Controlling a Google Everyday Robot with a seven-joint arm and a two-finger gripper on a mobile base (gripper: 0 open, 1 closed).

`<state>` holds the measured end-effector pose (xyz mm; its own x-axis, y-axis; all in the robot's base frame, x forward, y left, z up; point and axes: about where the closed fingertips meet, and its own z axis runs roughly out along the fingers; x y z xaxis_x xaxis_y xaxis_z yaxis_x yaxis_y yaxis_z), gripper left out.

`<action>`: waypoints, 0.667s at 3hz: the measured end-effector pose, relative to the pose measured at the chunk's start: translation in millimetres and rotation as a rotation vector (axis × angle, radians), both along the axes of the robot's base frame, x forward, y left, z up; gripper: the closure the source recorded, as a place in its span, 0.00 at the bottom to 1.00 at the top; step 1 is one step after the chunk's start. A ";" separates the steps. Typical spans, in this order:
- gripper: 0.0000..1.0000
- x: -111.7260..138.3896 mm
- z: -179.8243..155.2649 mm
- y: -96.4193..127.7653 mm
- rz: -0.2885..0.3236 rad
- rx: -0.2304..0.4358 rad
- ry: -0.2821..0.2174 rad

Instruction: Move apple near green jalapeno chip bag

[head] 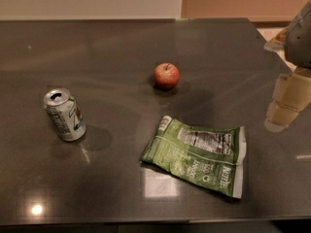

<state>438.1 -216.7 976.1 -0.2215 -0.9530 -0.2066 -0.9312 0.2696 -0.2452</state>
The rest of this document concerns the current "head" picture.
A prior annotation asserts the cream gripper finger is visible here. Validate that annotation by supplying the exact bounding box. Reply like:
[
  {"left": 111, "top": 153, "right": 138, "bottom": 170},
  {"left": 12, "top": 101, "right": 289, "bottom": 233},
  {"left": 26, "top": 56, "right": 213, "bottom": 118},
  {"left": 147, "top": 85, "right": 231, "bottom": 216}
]
[
  {"left": 263, "top": 28, "right": 288, "bottom": 52},
  {"left": 264, "top": 67, "right": 311, "bottom": 132}
]

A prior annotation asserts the red apple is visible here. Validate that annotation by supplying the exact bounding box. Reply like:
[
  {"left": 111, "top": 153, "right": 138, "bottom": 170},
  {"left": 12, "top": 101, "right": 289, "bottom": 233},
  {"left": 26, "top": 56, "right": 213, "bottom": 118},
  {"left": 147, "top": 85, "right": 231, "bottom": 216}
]
[{"left": 154, "top": 63, "right": 180, "bottom": 90}]

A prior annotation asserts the green jalapeno chip bag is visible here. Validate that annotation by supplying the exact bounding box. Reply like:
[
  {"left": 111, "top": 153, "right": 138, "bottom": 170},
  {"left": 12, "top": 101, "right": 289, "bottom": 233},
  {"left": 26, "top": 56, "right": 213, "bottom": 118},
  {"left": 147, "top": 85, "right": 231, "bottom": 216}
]
[{"left": 141, "top": 116, "right": 247, "bottom": 199}]

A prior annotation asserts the silver green soda can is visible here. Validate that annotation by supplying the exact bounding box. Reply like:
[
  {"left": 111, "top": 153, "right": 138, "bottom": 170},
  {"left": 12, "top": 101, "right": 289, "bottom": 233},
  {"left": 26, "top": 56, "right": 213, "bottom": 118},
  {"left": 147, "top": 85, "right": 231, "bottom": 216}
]
[{"left": 44, "top": 88, "right": 86, "bottom": 142}]

